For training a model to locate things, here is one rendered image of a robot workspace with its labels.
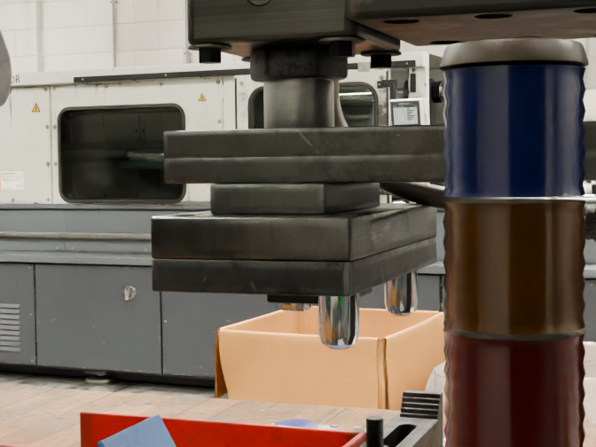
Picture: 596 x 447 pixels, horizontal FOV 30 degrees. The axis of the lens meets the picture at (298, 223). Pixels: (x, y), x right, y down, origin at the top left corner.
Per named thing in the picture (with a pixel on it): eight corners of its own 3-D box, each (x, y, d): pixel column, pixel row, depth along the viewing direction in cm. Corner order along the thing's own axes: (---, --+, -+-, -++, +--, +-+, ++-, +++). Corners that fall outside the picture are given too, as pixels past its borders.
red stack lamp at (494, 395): (458, 430, 33) (458, 317, 33) (592, 439, 32) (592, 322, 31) (429, 463, 29) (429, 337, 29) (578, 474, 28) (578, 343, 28)
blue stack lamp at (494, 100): (458, 193, 32) (457, 78, 32) (592, 192, 31) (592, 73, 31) (428, 197, 29) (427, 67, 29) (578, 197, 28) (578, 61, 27)
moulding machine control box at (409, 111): (387, 183, 508) (386, 98, 506) (402, 182, 529) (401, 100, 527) (426, 183, 501) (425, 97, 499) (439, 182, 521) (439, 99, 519)
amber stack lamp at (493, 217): (458, 312, 33) (458, 199, 32) (592, 317, 31) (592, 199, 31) (428, 331, 29) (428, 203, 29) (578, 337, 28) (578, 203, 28)
